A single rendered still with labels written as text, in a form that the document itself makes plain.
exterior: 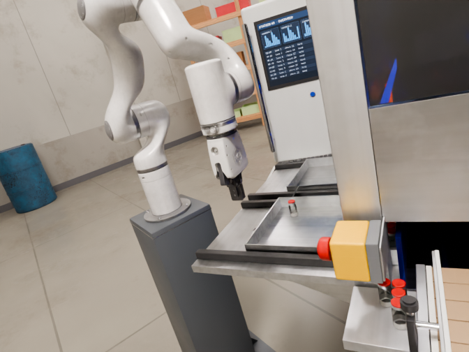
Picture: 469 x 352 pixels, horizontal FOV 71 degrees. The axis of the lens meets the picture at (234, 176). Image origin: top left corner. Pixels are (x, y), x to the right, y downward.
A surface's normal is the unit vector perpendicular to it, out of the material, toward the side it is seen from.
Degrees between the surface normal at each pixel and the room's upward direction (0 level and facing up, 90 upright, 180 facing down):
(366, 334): 0
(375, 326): 0
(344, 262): 90
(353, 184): 90
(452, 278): 0
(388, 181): 90
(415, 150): 90
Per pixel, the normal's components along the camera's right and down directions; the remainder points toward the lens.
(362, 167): -0.44, 0.39
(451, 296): -0.25, -0.92
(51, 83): 0.58, 0.11
